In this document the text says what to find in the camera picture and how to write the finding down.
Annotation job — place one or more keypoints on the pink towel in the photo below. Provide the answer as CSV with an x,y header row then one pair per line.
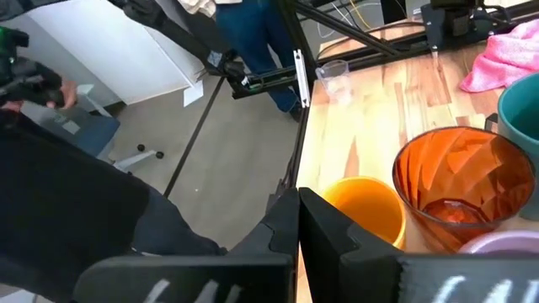
x,y
505,59

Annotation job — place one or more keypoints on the person's hand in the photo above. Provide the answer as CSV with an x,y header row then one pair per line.
x,y
65,92

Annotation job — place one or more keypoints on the yellow cup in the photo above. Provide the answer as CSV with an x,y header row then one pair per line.
x,y
366,206

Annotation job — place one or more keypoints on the person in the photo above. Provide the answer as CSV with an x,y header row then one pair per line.
x,y
63,202
252,33

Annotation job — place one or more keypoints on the clear plastic cup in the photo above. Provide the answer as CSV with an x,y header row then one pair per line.
x,y
334,80

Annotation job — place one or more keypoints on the orange faceted tumbler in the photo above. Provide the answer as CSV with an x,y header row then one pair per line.
x,y
463,177

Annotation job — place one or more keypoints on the white table panel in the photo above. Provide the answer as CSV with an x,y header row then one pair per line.
x,y
105,46

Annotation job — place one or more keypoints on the black metal table frame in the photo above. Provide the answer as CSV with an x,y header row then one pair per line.
x,y
379,54

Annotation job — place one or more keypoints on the blue office chair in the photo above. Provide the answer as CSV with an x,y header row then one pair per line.
x,y
92,130

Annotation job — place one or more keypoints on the dark green cup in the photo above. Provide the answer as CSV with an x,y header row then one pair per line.
x,y
520,113

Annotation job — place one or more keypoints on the silver bracket plate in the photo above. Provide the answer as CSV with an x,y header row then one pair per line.
x,y
302,78

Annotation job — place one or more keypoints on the lavender mug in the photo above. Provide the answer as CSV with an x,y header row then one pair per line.
x,y
505,243

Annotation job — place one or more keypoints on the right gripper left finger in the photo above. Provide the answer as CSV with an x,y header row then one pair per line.
x,y
189,278

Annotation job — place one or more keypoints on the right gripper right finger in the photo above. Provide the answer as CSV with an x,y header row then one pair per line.
x,y
379,278

